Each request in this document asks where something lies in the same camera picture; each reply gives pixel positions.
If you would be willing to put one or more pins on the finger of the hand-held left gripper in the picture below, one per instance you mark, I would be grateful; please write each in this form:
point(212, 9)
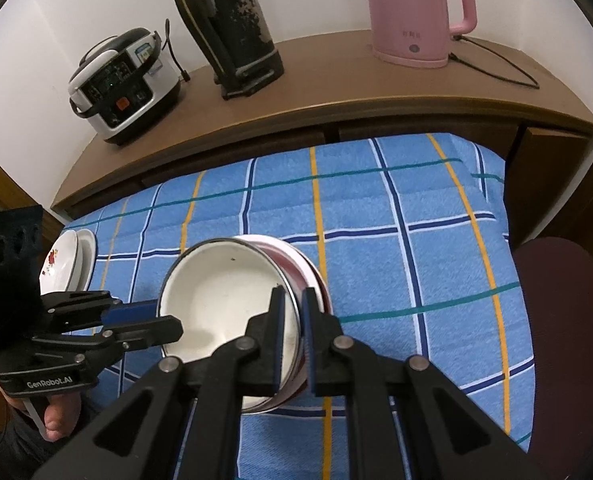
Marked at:
point(131, 312)
point(161, 330)

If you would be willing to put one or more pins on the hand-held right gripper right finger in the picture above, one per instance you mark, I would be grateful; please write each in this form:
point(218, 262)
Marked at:
point(310, 345)

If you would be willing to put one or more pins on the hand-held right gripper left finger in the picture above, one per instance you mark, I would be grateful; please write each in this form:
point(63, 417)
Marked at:
point(276, 340)

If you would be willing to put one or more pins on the red floral white plate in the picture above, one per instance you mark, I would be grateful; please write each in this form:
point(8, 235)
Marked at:
point(59, 265)

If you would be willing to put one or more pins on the pink plastic bowl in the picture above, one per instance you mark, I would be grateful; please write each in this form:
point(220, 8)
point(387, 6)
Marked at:
point(325, 294)

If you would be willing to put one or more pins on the white enamel bowl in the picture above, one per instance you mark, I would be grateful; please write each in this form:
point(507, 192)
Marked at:
point(216, 300)

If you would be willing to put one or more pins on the plain white plate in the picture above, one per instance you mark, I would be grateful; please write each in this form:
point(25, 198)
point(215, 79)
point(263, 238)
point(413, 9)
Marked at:
point(89, 255)

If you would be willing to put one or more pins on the stainless steel bowl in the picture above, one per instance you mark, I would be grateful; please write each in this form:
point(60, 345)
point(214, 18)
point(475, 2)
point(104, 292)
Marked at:
point(289, 255)

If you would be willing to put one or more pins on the person's left hand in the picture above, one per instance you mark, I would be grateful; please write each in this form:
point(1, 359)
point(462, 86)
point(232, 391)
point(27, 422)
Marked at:
point(59, 417)

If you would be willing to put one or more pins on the blue plaid tablecloth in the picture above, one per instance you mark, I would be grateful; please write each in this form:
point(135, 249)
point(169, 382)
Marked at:
point(401, 270)

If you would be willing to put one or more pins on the silver black rice cooker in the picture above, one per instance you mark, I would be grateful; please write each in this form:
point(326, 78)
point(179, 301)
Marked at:
point(126, 95)

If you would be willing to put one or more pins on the wooden cabinet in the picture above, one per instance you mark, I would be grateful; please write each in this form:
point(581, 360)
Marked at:
point(376, 90)

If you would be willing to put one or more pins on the black thermos flask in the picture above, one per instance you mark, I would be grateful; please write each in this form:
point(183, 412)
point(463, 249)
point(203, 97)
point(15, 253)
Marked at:
point(236, 25)

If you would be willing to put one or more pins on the pink electric kettle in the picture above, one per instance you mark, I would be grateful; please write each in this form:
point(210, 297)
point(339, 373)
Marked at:
point(406, 10)

